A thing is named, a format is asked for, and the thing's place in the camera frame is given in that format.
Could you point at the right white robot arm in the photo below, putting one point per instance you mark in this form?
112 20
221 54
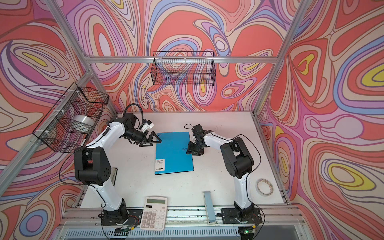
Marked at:
237 159

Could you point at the tape roll on table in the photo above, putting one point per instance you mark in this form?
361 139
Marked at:
264 187

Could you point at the black wire basket left wall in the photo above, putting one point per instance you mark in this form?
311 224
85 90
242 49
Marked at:
55 129

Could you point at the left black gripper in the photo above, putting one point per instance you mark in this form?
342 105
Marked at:
143 142

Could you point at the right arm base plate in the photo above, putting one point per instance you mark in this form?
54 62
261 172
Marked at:
234 216

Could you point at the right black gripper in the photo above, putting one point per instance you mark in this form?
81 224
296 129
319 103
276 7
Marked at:
190 149

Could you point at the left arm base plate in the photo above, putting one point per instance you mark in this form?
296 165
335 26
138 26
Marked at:
131 217

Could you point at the black wire basket wall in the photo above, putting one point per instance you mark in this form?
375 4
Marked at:
183 68
55 129

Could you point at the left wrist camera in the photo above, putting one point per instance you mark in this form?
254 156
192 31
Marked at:
146 125

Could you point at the white desk calculator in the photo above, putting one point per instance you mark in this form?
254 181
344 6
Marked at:
154 213

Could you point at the black wire basket back wall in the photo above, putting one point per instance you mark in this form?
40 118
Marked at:
183 68

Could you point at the blue file folder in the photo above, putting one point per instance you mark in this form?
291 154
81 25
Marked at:
171 154

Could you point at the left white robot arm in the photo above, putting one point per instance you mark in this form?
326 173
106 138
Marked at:
93 168

